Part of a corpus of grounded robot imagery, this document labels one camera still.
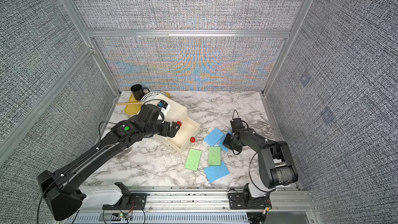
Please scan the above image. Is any white three-drawer cabinet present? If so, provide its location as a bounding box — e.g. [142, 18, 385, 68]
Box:
[146, 95, 188, 150]

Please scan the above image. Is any aluminium front rail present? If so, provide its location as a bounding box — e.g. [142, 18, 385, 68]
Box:
[57, 188, 318, 214]

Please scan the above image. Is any green sponge right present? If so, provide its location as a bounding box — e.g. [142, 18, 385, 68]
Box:
[208, 146, 221, 166]

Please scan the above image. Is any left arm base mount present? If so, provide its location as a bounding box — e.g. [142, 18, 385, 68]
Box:
[102, 182, 148, 210]

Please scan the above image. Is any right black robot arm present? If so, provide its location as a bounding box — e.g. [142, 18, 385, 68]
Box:
[223, 117, 299, 198]

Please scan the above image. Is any yellow tray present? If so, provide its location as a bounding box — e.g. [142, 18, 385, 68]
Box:
[124, 91, 172, 115]

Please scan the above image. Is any green sponge left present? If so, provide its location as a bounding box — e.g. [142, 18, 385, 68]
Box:
[184, 149, 202, 171]

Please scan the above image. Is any blue sponge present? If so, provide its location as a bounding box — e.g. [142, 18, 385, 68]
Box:
[204, 128, 224, 146]
[204, 161, 230, 183]
[215, 132, 232, 152]

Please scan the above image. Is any wooden chopstick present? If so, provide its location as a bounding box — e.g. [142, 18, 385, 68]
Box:
[115, 102, 142, 106]

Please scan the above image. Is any black mug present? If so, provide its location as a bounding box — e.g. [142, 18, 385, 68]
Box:
[130, 84, 150, 101]

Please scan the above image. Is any blue sponge front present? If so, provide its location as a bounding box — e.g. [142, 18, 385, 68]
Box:
[204, 161, 230, 183]

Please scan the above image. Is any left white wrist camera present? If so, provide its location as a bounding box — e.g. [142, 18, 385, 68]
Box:
[157, 100, 171, 115]

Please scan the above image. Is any white bowl black pattern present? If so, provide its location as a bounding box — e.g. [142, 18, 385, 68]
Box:
[141, 91, 170, 103]

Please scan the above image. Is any green sponge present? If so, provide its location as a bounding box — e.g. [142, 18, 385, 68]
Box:
[184, 149, 202, 171]
[208, 146, 221, 166]

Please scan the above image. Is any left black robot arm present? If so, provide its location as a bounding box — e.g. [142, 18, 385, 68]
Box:
[37, 100, 181, 221]

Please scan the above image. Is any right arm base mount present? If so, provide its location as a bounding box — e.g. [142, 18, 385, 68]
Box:
[227, 189, 272, 210]

